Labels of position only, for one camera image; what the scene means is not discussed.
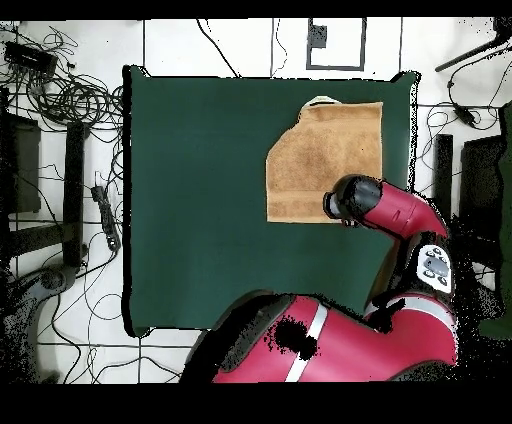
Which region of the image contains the black rod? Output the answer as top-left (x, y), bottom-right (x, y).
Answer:
top-left (434, 33), bottom-right (512, 73)

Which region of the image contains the dark green table cloth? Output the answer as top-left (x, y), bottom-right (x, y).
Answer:
top-left (121, 64), bottom-right (421, 339)

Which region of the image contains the grey chair base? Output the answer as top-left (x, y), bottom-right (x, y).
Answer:
top-left (0, 263), bottom-right (78, 381)

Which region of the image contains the long black cable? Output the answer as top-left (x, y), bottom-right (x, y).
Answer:
top-left (195, 18), bottom-right (241, 78)

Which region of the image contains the black flat bar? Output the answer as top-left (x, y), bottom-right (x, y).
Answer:
top-left (62, 121), bottom-right (86, 268)
top-left (433, 133), bottom-right (454, 219)

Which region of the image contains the black power adapter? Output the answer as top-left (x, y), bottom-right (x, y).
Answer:
top-left (453, 104), bottom-right (478, 128)

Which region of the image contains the tangle of black cables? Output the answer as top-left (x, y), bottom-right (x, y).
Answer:
top-left (0, 23), bottom-right (125, 133)

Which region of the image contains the black rectangular box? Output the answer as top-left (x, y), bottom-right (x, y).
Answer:
top-left (3, 41), bottom-right (59, 75)

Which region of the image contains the orange terry towel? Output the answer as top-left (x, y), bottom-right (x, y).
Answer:
top-left (265, 95), bottom-right (384, 224)

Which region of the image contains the black panel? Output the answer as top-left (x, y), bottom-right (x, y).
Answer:
top-left (0, 113), bottom-right (42, 215)
top-left (457, 135), bottom-right (505, 241)

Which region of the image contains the black power strip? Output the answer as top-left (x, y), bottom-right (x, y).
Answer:
top-left (90, 183), bottom-right (122, 252)

